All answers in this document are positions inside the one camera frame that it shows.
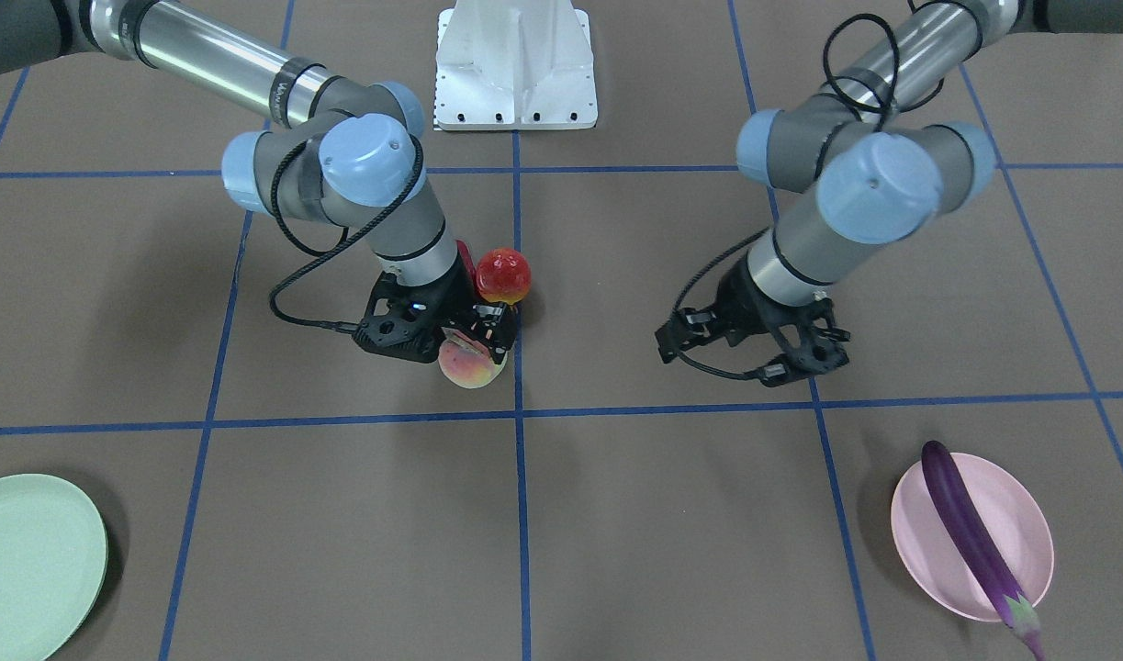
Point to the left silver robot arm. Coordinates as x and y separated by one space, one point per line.
862 185

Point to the pink plate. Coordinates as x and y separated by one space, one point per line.
1010 515

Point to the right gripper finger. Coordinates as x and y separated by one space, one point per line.
494 316
494 351

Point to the yellow pink peach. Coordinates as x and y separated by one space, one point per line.
467 369

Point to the light green plate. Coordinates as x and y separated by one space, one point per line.
53 561

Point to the purple eggplant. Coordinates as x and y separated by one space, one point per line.
958 514

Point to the red chili pepper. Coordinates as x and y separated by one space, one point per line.
470 266

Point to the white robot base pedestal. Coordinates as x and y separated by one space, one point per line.
514 65

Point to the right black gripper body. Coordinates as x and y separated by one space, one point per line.
457 296

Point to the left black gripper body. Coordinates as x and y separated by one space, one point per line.
743 305

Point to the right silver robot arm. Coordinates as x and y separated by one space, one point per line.
339 153

